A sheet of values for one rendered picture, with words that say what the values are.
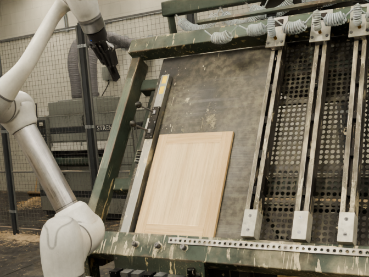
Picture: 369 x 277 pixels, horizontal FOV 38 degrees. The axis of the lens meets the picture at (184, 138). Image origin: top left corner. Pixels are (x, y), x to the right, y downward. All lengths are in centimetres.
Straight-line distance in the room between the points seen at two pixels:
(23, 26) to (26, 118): 839
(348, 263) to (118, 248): 111
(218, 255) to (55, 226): 76
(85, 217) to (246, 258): 71
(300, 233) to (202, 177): 61
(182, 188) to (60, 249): 86
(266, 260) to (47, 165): 100
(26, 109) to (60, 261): 65
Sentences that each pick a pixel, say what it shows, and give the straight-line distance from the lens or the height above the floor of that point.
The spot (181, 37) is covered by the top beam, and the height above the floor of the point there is 189.
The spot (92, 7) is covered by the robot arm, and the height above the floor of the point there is 190.
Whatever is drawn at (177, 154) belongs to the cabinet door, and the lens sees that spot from 282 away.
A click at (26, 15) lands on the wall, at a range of 1060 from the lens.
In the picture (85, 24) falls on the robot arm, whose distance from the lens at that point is 207.
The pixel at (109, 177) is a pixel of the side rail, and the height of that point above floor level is 115.
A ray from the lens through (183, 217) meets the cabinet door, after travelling 264.
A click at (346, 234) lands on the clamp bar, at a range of 228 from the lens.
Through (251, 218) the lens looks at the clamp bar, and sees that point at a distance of 242.
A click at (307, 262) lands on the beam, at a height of 84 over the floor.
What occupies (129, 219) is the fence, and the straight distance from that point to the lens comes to 277.
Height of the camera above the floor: 154
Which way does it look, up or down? 4 degrees down
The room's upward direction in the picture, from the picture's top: 5 degrees counter-clockwise
